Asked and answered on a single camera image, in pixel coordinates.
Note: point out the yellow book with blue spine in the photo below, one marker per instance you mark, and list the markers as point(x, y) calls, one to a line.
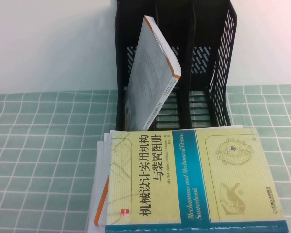
point(184, 182)

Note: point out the thin white book orange trim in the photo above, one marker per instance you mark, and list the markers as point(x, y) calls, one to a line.
point(150, 72)

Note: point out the white ROS book orange edges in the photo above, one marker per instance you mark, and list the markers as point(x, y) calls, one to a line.
point(102, 216)

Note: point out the black mesh book holder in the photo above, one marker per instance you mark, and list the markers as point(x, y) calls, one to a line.
point(208, 24)

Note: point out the large white paper booklet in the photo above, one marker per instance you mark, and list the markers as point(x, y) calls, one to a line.
point(93, 206)

